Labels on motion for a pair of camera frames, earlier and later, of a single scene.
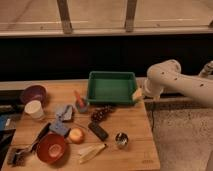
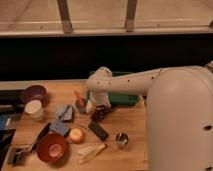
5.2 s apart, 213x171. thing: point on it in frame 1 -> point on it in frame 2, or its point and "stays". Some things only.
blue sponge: x=59 y=127 stays
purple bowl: x=35 y=93 stays
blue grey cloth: x=66 y=115 stays
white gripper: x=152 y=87 -> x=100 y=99
